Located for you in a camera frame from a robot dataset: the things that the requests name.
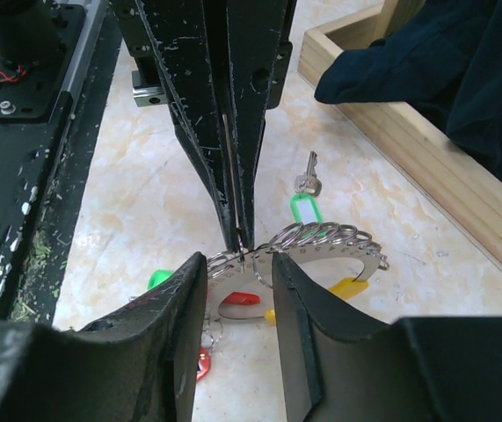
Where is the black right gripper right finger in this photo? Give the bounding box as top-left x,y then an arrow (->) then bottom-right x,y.
273,253 -> 502,421

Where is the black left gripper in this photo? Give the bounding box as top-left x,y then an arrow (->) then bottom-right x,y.
111,1 -> 296,252

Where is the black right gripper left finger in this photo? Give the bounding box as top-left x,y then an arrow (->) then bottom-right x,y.
0,253 -> 207,421

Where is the steel key organizer yellow handle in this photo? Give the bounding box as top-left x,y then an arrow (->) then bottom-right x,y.
201,222 -> 389,349

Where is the dark silver key pair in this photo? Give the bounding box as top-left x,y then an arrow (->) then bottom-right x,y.
294,150 -> 323,197

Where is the green key tag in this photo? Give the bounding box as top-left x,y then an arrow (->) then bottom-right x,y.
289,193 -> 324,224
148,269 -> 173,290

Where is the silver key yellow tag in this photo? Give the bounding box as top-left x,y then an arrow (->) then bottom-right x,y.
264,309 -> 276,324

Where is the red key tag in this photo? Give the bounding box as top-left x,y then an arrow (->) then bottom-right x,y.
222,292 -> 261,306

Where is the wooden clothes rack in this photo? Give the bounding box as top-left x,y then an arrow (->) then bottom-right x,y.
298,1 -> 502,271

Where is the dark navy tank top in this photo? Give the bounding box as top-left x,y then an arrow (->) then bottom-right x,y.
315,1 -> 502,182

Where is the green key tag on ring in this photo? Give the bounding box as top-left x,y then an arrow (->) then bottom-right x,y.
148,269 -> 173,290

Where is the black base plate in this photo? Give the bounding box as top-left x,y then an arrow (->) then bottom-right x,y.
0,1 -> 121,322

